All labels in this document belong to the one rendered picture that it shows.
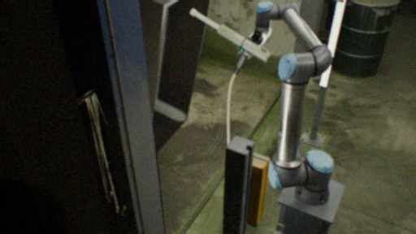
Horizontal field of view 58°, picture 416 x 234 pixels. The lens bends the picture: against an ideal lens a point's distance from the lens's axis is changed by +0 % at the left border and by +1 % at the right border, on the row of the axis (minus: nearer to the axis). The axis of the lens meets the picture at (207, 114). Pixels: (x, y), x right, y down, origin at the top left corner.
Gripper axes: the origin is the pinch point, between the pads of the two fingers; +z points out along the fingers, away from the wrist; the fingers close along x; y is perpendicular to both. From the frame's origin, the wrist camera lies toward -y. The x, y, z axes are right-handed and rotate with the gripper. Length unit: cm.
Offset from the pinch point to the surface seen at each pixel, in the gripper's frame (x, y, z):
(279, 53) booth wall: -11, 98, -198
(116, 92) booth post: 20, -17, 92
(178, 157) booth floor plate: 12, 147, -38
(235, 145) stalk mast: -21, -36, 103
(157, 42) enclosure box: 39.9, 10.1, 21.8
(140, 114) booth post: 14, -3, 82
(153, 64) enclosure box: 38, 24, 21
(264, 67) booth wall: -5, 124, -200
